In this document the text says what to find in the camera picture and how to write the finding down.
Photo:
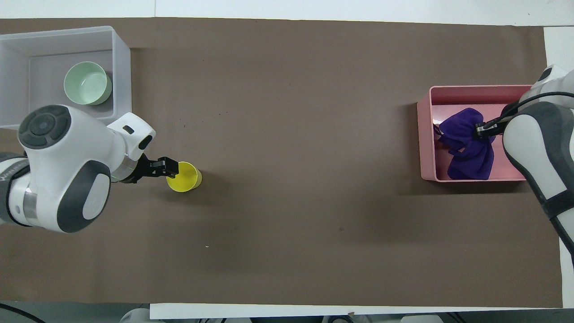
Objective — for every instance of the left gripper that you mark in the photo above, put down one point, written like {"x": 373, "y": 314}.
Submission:
{"x": 141, "y": 168}

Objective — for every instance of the yellow plastic cup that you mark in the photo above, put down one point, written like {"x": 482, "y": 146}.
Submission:
{"x": 186, "y": 180}

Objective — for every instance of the purple cloth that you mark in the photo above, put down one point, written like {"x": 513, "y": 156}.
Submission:
{"x": 466, "y": 157}

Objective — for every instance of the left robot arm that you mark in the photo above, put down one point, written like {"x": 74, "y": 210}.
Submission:
{"x": 63, "y": 148}

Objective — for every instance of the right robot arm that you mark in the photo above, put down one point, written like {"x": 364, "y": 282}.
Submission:
{"x": 540, "y": 143}

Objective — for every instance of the translucent white storage box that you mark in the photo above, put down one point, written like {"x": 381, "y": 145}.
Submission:
{"x": 120, "y": 67}

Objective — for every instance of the light green bowl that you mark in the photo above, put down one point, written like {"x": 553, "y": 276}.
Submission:
{"x": 86, "y": 83}

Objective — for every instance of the pink plastic bin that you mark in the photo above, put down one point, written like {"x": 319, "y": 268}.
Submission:
{"x": 471, "y": 95}

